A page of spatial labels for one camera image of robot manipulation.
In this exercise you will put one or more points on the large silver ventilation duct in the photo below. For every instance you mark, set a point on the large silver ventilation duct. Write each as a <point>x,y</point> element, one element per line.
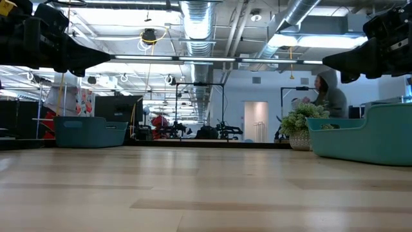
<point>198,29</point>

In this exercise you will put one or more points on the yellow tape tag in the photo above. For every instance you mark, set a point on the yellow tape tag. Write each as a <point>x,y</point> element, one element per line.
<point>6,6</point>

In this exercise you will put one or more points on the red fabric object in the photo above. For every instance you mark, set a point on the red fabric object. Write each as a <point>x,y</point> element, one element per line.
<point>160,124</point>

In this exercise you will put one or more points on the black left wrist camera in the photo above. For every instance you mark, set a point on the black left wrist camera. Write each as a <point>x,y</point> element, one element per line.
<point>51,17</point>

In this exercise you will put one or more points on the black bag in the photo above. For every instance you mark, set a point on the black bag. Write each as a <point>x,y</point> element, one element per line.
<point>206,132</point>

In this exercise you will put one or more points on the green potted artificial plant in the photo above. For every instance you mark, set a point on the green potted artificial plant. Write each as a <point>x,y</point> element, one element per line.
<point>299,120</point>

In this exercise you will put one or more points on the colourful poster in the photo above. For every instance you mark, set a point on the colourful poster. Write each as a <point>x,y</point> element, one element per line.
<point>85,103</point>

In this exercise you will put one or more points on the light teal plastic bin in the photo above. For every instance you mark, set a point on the light teal plastic bin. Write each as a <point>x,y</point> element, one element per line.
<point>370,141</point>

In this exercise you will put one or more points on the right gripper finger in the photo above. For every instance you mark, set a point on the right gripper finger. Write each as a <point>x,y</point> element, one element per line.
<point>349,77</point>
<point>357,59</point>

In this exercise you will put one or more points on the small black monitor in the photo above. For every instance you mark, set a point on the small black monitor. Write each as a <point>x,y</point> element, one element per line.
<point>355,112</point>

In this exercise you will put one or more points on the long ceiling light strip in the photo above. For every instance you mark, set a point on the long ceiling light strip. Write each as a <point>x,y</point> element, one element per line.
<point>206,59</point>

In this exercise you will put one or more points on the black frame stand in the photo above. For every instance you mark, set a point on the black frame stand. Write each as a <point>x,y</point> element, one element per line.
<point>199,84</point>
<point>297,88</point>

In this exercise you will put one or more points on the dark teal plastic bin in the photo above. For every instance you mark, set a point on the dark teal plastic bin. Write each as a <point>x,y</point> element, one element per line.
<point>87,133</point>

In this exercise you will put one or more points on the black aluminium table frame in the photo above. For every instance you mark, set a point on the black aluminium table frame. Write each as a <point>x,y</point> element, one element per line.
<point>183,143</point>

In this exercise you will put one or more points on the person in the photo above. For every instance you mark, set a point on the person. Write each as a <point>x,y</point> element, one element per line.
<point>334,96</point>

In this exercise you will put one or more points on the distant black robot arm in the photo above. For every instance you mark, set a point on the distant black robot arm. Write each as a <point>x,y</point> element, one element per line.
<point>177,129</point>
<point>228,130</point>
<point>278,132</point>

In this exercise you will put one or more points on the slanted silver ventilation duct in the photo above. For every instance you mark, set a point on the slanted silver ventilation duct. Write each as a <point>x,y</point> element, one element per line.
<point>291,16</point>

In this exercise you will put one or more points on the white ceiling disc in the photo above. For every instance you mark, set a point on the white ceiling disc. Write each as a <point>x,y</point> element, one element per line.
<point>256,16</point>

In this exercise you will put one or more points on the black ceiling dome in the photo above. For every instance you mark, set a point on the black ceiling dome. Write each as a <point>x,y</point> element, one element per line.
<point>149,36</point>

